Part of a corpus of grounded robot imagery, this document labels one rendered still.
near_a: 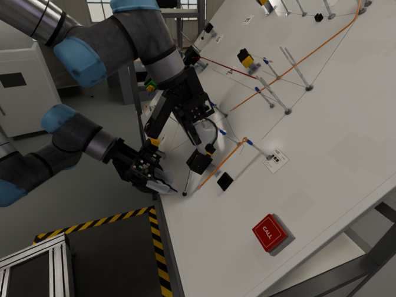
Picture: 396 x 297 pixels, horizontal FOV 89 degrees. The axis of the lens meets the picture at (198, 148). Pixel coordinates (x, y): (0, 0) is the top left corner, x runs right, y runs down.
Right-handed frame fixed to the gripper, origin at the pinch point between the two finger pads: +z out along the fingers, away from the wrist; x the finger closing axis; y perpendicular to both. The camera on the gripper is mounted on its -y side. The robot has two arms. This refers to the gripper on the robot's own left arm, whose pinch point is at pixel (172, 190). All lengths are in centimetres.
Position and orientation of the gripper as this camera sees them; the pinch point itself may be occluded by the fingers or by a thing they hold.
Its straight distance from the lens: 59.6
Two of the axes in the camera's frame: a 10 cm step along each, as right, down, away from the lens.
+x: 3.3, -7.5, 5.7
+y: 5.1, -3.6, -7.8
